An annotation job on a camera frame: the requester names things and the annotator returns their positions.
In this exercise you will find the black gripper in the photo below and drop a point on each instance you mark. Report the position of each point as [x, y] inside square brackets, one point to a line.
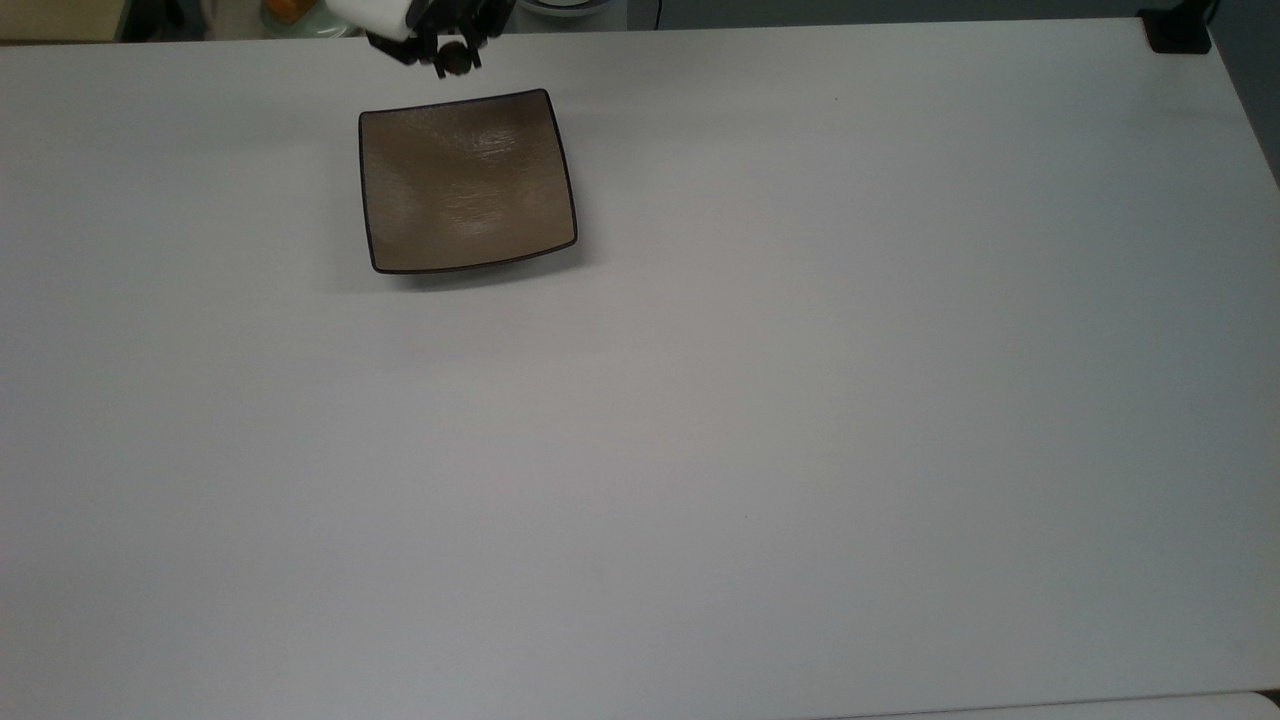
[455, 14]

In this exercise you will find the red strawberry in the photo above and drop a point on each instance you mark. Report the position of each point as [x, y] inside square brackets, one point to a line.
[456, 57]

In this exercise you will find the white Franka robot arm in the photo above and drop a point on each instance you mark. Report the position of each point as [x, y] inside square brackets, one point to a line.
[370, 14]

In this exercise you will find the square brown ceramic plate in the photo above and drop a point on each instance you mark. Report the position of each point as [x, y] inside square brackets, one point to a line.
[467, 182]

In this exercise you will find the white round bowl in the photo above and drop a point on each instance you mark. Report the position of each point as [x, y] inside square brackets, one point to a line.
[566, 6]

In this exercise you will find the orange object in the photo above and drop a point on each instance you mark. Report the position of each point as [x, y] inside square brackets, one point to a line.
[286, 10]

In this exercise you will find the black table clamp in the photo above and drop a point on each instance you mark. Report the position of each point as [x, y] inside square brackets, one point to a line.
[1178, 28]

